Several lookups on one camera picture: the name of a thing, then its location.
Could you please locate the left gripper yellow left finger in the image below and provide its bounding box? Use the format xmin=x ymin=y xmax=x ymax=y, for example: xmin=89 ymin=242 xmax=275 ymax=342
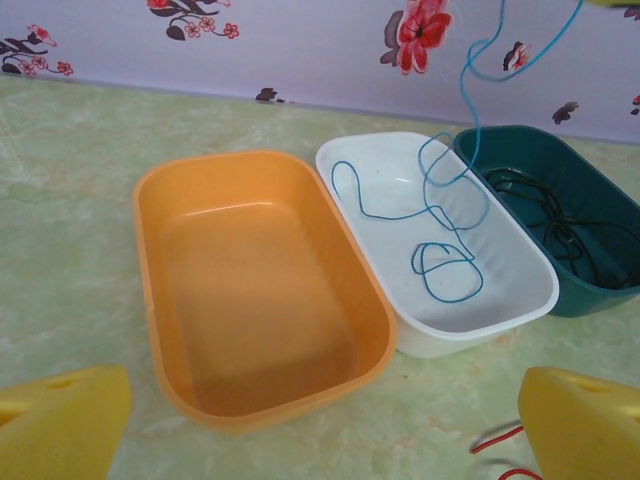
xmin=0 ymin=363 xmax=134 ymax=480

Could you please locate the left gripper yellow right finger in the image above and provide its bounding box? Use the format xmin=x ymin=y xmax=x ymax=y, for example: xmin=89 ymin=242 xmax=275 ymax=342
xmin=517 ymin=366 xmax=640 ymax=480

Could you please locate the thin red cable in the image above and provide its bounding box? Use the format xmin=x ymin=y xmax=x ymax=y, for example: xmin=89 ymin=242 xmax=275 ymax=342
xmin=469 ymin=418 xmax=544 ymax=480

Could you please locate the thin blue cable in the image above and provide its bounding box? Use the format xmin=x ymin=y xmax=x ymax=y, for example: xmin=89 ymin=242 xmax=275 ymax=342
xmin=332 ymin=0 xmax=587 ymax=304

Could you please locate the thin black cable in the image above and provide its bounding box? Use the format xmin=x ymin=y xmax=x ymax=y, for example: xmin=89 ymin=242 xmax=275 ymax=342
xmin=484 ymin=167 xmax=640 ymax=292

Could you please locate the teal plastic tray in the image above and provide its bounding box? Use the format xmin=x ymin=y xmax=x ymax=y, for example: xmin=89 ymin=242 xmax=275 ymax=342
xmin=452 ymin=124 xmax=640 ymax=319

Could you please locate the orange plastic tray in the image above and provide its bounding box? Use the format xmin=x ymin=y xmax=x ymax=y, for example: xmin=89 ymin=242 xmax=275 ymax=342
xmin=132 ymin=149 xmax=400 ymax=435

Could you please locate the white plastic tray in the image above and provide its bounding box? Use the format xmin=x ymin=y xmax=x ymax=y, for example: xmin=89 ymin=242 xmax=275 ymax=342
xmin=314 ymin=130 xmax=560 ymax=359

